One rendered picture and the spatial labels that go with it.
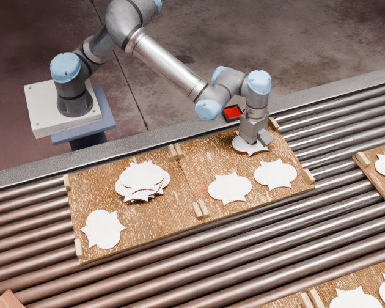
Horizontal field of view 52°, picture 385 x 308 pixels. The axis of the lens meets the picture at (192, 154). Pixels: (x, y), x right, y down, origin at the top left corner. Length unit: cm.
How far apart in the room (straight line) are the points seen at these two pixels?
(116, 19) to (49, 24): 290
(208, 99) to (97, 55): 58
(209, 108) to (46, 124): 77
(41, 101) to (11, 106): 154
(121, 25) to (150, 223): 63
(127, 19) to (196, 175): 57
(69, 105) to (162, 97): 149
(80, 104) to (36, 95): 24
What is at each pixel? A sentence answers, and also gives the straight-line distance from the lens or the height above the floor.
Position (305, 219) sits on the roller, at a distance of 137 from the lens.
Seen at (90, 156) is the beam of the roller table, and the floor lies 91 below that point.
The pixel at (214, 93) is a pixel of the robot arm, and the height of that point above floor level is 125.
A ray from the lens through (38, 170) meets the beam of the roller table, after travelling 157.
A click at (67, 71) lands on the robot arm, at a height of 113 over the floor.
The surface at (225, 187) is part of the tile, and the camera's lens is 136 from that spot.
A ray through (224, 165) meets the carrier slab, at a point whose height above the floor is 94.
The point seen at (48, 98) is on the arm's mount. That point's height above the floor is 92.
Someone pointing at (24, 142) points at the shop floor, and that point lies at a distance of 303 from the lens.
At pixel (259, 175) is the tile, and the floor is 95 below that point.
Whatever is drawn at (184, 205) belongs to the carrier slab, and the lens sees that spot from 134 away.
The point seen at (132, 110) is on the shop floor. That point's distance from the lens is 302.
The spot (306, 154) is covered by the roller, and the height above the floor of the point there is 92.
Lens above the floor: 207
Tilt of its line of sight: 51 degrees down
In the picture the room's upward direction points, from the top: 2 degrees counter-clockwise
